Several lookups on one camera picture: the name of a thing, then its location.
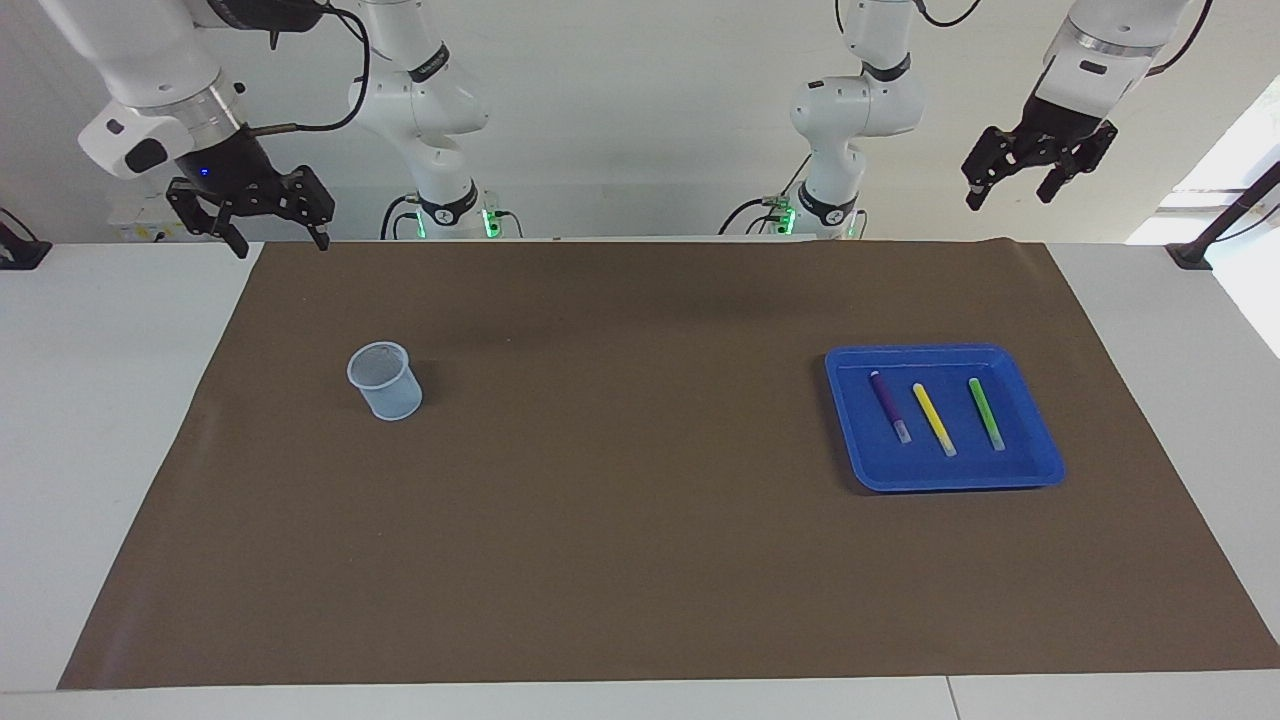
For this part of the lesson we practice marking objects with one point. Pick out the purple pen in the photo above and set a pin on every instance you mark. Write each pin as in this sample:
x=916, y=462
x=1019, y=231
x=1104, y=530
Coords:
x=886, y=400

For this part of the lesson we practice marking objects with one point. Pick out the black table clamp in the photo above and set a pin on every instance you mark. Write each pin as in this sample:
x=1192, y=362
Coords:
x=20, y=255

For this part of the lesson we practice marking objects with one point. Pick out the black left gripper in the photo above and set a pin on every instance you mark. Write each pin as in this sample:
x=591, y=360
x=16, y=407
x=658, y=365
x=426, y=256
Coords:
x=1050, y=120

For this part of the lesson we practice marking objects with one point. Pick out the green pen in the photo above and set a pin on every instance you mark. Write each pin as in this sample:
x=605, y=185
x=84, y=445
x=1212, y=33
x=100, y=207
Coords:
x=985, y=410

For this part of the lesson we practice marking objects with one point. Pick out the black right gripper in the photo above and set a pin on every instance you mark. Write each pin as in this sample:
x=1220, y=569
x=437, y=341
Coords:
x=235, y=165

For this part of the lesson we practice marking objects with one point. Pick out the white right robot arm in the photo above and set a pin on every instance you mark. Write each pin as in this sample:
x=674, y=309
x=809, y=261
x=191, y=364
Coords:
x=150, y=50

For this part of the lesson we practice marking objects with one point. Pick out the blue plastic tray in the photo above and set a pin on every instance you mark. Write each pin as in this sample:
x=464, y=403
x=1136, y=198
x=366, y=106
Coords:
x=960, y=470

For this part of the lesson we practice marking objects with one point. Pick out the translucent plastic cup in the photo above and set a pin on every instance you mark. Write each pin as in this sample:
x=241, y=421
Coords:
x=395, y=400

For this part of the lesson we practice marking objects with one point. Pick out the white power strip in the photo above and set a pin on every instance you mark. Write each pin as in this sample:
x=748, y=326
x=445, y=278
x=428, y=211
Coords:
x=135, y=225

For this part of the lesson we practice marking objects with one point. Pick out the yellow pen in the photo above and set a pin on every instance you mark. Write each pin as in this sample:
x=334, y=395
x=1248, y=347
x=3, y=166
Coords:
x=932, y=415

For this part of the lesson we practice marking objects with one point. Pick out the black clamp stand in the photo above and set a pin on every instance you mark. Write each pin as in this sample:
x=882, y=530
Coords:
x=1190, y=255

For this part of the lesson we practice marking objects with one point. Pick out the brown table mat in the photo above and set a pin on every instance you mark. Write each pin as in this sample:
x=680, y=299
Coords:
x=640, y=550

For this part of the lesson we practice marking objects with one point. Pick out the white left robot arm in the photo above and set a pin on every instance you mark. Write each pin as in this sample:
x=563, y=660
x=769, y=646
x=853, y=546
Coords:
x=860, y=110

